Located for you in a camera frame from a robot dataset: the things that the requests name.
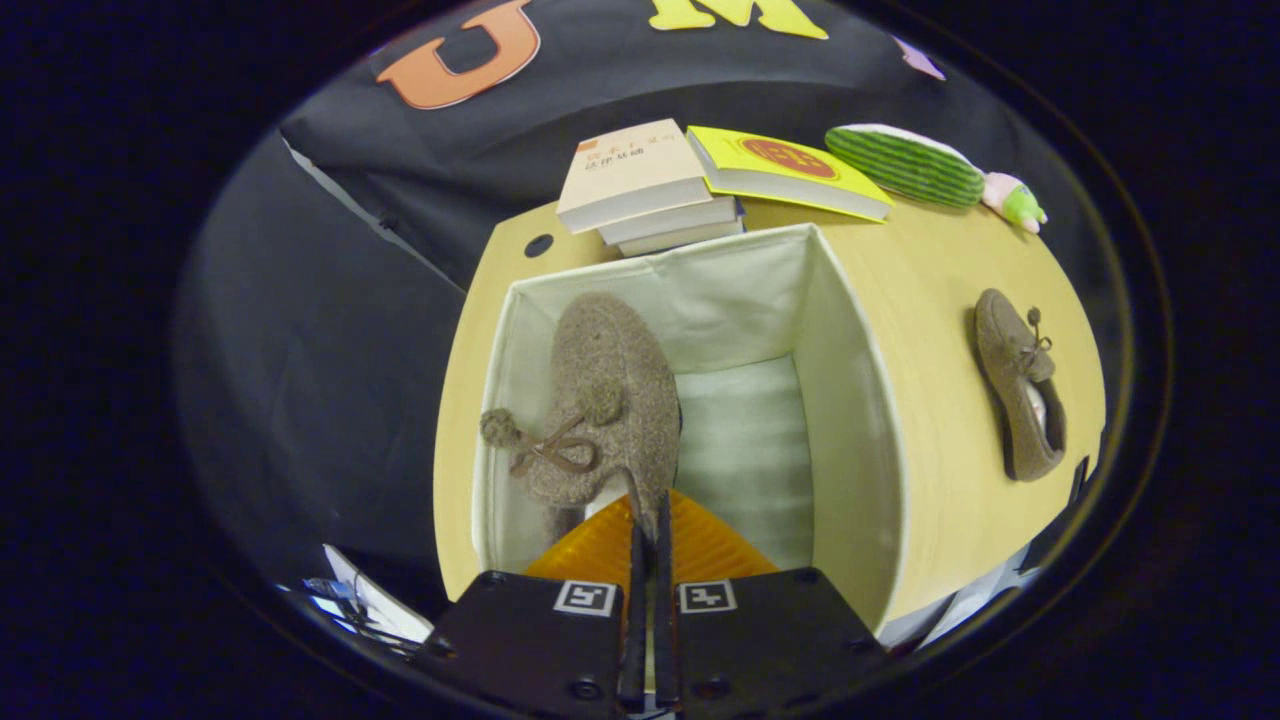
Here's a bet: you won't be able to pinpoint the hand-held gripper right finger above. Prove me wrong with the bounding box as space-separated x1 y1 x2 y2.
653 488 889 716

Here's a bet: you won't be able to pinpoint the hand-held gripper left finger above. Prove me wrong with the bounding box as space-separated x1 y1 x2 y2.
412 494 649 716

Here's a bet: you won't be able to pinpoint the brown felt shoe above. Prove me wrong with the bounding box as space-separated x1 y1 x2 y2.
479 290 684 547
974 288 1068 484

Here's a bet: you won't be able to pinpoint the cream fabric storage box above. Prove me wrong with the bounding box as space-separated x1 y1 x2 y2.
470 222 907 637

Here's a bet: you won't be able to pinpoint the blue and white packaging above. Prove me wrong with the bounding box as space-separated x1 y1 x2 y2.
285 544 433 653

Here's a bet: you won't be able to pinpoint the white cloth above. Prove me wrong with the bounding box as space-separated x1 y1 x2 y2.
878 540 1036 653

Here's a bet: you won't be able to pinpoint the black backdrop cloth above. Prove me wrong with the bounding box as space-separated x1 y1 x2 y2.
175 0 1101 601

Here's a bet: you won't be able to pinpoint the grey book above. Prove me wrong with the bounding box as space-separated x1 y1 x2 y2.
617 214 747 259

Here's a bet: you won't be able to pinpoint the white book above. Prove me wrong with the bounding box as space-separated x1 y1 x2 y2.
597 195 742 247

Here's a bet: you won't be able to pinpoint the yellow book with red circle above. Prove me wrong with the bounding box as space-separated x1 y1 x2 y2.
686 125 895 224

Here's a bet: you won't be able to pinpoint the beige book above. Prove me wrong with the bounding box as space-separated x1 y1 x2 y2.
556 118 714 237

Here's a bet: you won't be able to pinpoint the green striped watermelon plush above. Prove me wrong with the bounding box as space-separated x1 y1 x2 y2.
824 123 988 210

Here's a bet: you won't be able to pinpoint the pink and green plush toy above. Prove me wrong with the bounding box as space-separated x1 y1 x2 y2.
982 171 1049 236

